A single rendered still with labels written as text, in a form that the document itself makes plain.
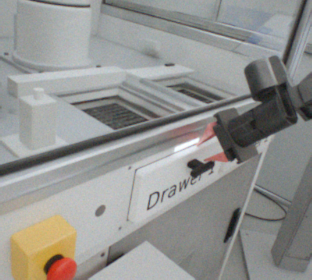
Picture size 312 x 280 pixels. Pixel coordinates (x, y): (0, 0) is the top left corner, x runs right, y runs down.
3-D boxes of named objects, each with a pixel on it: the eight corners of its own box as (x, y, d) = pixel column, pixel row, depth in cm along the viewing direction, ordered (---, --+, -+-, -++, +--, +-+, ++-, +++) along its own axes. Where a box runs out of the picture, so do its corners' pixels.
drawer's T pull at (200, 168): (214, 167, 67) (216, 161, 66) (193, 179, 61) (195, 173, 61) (200, 159, 69) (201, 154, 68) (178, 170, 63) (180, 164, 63)
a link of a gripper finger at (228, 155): (204, 135, 71) (237, 116, 64) (219, 165, 70) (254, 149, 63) (184, 141, 66) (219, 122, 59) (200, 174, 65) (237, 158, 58)
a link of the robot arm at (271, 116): (289, 118, 50) (307, 123, 54) (275, 81, 53) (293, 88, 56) (253, 136, 55) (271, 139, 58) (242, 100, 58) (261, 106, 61)
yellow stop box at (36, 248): (77, 271, 45) (81, 232, 42) (29, 301, 40) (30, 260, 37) (56, 250, 48) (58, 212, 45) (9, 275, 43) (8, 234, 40)
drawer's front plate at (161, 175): (216, 175, 80) (228, 136, 75) (134, 226, 59) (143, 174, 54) (211, 172, 81) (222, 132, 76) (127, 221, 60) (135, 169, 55)
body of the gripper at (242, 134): (228, 111, 65) (258, 93, 60) (251, 157, 64) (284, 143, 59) (209, 115, 61) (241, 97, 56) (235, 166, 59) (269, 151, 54)
